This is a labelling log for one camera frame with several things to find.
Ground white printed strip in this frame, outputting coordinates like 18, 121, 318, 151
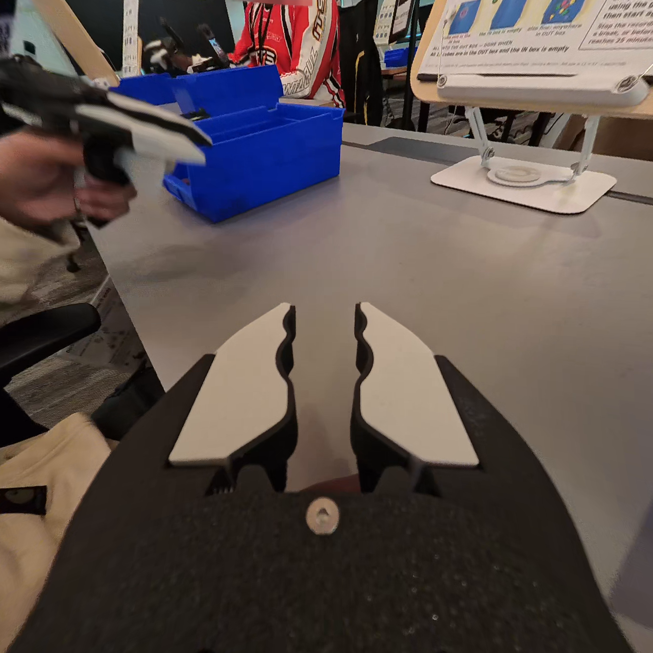
121, 0, 140, 78

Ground person's dark trousers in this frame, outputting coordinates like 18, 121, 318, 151
91, 364, 166, 443

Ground printed instruction sheet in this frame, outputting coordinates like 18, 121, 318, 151
417, 0, 653, 83

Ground person's left forearm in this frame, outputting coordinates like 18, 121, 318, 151
0, 217, 81, 308

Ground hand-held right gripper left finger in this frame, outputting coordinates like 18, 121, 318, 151
168, 303, 298, 493

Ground blue plastic bin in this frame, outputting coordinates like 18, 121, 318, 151
162, 103, 347, 224
108, 64, 285, 119
383, 46, 420, 70

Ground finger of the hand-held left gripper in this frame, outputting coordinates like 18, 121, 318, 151
106, 91, 213, 150
76, 103, 208, 185

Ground person's left hand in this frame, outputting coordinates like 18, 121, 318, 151
0, 129, 138, 231

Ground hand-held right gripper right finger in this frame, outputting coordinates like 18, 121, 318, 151
350, 302, 480, 493

